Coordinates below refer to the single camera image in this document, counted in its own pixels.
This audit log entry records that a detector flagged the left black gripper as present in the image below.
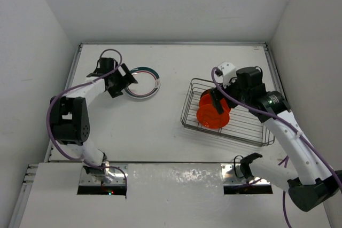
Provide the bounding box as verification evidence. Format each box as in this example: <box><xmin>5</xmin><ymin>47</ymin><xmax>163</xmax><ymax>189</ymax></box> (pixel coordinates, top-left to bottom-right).
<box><xmin>109</xmin><ymin>64</ymin><xmax>137</xmax><ymax>97</ymax></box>

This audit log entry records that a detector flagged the white green-rimmed plate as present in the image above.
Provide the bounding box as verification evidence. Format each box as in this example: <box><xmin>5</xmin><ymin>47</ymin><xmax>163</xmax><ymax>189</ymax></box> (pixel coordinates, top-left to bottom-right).
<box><xmin>125</xmin><ymin>66</ymin><xmax>161</xmax><ymax>100</ymax></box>

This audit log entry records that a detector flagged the yellow brown patterned plate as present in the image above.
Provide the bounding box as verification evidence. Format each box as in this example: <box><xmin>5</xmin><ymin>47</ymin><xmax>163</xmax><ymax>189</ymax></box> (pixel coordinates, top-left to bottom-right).
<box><xmin>199</xmin><ymin>89</ymin><xmax>231</xmax><ymax>112</ymax></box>

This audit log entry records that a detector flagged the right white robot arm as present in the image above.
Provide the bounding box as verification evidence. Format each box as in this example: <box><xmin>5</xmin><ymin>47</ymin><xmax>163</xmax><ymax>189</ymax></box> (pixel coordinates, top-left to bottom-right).
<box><xmin>209</xmin><ymin>62</ymin><xmax>341</xmax><ymax>212</ymax></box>

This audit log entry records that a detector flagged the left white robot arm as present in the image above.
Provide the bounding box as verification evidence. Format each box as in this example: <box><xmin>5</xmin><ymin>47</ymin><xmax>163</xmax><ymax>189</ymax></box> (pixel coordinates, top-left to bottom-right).
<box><xmin>47</xmin><ymin>57</ymin><xmax>137</xmax><ymax>184</ymax></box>

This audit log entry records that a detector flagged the orange plastic plate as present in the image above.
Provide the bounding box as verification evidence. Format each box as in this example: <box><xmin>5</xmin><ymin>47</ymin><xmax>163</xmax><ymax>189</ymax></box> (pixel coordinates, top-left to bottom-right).
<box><xmin>196</xmin><ymin>104</ymin><xmax>230</xmax><ymax>129</ymax></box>

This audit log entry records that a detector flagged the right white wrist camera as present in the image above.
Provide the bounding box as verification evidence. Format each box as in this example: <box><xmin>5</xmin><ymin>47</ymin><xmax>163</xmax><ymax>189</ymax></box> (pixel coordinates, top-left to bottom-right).
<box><xmin>215</xmin><ymin>61</ymin><xmax>236</xmax><ymax>88</ymax></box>

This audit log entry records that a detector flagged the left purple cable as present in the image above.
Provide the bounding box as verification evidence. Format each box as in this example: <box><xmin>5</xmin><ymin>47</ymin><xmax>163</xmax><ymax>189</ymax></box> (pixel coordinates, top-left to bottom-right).
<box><xmin>46</xmin><ymin>49</ymin><xmax>128</xmax><ymax>186</ymax></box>

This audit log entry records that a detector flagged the purple cable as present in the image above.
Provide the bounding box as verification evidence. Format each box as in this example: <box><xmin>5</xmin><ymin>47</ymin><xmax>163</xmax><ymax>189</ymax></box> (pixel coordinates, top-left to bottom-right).
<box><xmin>46</xmin><ymin>49</ymin><xmax>128</xmax><ymax>186</ymax></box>
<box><xmin>211</xmin><ymin>67</ymin><xmax>342</xmax><ymax>228</ymax></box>

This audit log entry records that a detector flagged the metal wire dish rack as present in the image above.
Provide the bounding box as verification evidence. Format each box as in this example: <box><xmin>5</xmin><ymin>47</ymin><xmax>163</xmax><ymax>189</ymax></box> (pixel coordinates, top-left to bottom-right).
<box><xmin>181</xmin><ymin>78</ymin><xmax>275</xmax><ymax>147</ymax></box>

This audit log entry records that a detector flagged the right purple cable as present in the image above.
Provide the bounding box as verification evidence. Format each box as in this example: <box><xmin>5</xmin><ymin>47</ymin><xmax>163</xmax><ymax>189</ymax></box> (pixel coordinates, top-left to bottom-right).
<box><xmin>211</xmin><ymin>67</ymin><xmax>342</xmax><ymax>228</ymax></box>

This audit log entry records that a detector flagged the right metal mounting bracket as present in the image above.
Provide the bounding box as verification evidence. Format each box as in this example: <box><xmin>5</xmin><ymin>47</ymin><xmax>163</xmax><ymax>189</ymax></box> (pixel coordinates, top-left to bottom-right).
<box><xmin>221</xmin><ymin>162</ymin><xmax>271</xmax><ymax>186</ymax></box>

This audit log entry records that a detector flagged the metal mounting bracket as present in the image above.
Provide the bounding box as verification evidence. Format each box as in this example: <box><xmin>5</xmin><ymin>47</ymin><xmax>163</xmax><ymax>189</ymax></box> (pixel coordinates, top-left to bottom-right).
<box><xmin>221</xmin><ymin>162</ymin><xmax>271</xmax><ymax>186</ymax></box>
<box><xmin>79</xmin><ymin>165</ymin><xmax>128</xmax><ymax>186</ymax></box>

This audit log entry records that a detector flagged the left metal mounting bracket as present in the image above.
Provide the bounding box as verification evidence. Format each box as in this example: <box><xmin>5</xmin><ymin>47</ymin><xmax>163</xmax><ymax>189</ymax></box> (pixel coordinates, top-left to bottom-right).
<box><xmin>79</xmin><ymin>165</ymin><xmax>128</xmax><ymax>186</ymax></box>

